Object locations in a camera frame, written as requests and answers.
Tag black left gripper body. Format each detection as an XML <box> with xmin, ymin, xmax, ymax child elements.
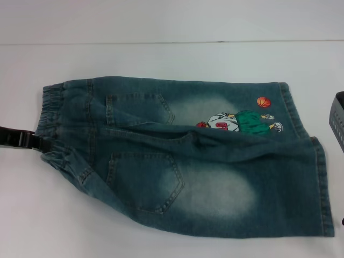
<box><xmin>0</xmin><ymin>125</ymin><xmax>13</xmax><ymax>148</ymax></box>

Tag blue denim shorts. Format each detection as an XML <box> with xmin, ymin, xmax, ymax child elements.
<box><xmin>33</xmin><ymin>80</ymin><xmax>334</xmax><ymax>239</ymax></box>

